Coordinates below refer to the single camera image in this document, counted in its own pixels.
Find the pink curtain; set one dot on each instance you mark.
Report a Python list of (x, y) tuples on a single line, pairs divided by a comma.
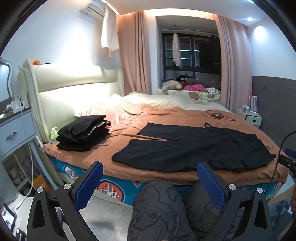
[(233, 69), (134, 58)]

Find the person's legs in grey trousers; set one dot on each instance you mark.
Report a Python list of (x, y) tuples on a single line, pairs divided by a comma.
[(157, 213)]

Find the blue-grey nightstand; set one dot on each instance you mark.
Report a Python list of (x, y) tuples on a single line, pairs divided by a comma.
[(16, 129)]

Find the white charger block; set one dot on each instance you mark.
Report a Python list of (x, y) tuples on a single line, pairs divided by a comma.
[(17, 104)]

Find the black and white printed cloth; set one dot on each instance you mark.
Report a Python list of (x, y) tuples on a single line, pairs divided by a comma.
[(212, 92)]

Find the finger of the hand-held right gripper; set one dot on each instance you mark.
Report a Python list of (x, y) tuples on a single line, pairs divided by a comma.
[(285, 160)]

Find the floral hanging garment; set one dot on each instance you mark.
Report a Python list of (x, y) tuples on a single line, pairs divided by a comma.
[(177, 51)]

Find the white hanging garment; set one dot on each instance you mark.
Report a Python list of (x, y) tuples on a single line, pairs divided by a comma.
[(109, 30)]

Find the ceiling spotlight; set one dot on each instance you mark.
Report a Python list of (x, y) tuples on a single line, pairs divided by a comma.
[(249, 19)]

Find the dark window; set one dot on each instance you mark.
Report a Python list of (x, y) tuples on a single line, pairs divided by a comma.
[(203, 46)]

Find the white nightstand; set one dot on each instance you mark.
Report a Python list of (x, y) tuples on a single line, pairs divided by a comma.
[(253, 119)]

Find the orange-blanketed bed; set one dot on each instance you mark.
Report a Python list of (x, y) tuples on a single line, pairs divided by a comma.
[(129, 120)]

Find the brown teddy bear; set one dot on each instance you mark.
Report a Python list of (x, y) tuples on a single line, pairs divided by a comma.
[(193, 95)]

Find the black pants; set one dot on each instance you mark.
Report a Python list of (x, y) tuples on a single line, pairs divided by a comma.
[(185, 150)]

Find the black plush toy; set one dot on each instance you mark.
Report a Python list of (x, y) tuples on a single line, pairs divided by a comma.
[(182, 77)]

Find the grey gooseneck lamp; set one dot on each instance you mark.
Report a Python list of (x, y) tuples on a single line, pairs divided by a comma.
[(9, 76)]

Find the green tissue box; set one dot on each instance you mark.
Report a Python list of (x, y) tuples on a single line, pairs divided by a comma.
[(53, 135)]

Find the pink and white rack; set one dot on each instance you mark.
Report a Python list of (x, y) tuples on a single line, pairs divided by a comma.
[(253, 102)]

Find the pink plush toy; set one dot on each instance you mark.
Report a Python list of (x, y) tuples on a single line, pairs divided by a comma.
[(194, 88)]

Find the stack of folded black clothes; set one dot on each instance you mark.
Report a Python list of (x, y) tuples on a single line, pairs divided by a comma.
[(81, 134)]

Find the grey plush toy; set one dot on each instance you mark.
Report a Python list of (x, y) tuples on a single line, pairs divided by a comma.
[(171, 85)]

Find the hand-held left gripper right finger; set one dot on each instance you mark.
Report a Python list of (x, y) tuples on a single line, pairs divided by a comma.
[(212, 185)]

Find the cream padded headboard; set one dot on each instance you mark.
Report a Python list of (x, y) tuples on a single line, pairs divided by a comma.
[(69, 78)]

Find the white air conditioner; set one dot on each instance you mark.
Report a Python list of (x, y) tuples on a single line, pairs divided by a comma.
[(94, 8)]

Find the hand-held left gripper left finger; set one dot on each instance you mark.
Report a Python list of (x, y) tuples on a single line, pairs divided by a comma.
[(87, 185)]

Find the tablet screen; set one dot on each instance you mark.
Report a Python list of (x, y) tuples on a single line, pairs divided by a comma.
[(8, 216)]

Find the small orange item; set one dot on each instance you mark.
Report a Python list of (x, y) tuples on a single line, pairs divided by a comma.
[(36, 62)]

